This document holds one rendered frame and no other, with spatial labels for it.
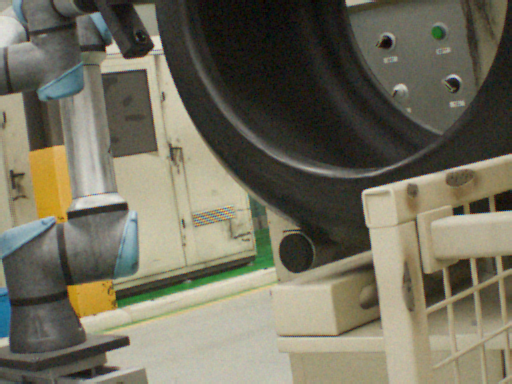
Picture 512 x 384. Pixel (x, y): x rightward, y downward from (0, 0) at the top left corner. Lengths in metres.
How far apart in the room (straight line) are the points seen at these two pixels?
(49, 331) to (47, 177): 5.22
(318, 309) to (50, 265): 0.80
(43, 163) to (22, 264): 5.22
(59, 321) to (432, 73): 0.81
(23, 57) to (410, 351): 1.14
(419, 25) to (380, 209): 1.48
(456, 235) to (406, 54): 1.50
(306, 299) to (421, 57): 0.87
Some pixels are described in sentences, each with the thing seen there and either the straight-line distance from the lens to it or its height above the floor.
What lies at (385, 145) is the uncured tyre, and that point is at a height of 1.00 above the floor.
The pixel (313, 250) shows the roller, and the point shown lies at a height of 0.90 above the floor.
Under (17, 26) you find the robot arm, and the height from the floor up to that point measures 1.30.
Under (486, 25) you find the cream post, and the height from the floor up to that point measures 1.14.
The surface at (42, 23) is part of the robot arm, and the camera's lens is 1.55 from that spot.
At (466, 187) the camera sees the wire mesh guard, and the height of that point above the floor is 0.99.
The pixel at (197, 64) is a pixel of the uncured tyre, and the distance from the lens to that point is 1.18.
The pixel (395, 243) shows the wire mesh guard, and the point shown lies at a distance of 0.49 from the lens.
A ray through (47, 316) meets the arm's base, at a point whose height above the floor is 0.78.
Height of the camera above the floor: 1.03
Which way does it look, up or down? 3 degrees down
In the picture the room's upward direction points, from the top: 9 degrees counter-clockwise
